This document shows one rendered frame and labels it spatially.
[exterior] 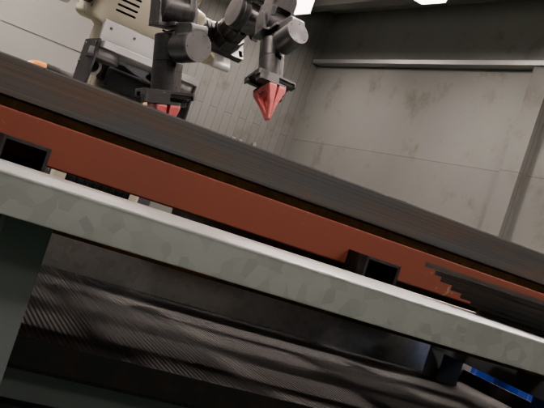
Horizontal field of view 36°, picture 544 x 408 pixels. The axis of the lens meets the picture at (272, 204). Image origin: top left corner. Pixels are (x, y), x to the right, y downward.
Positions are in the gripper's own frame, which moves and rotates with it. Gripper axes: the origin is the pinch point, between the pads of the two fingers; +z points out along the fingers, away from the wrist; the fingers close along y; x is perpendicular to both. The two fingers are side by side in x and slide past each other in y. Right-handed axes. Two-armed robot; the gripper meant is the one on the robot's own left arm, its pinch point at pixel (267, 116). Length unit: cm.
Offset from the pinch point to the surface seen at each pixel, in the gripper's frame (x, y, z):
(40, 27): 878, 199, -599
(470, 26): 493, 658, -606
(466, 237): -64, -10, 50
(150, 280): 19.6, -14.0, 36.9
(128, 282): 21.0, -18.3, 38.2
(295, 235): -57, -33, 54
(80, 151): -54, -61, 51
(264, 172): -59, -40, 49
